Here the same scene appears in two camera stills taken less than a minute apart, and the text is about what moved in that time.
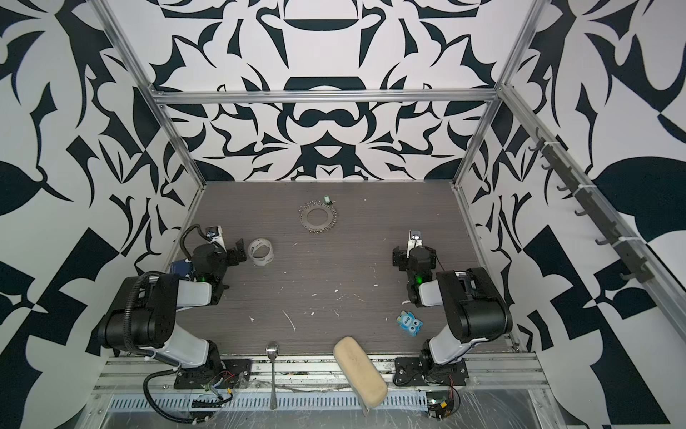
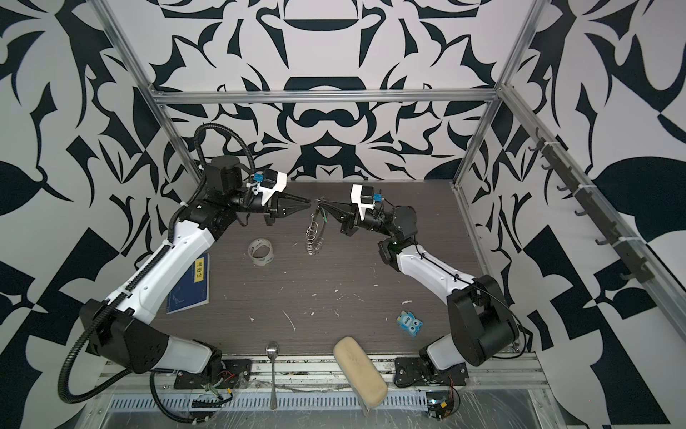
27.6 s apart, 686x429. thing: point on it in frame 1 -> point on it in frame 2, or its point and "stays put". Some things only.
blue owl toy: x=408 y=322 stays put
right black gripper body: x=402 y=257 -> x=348 y=222
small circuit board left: x=206 y=404 stays put
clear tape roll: x=261 y=252 stays put
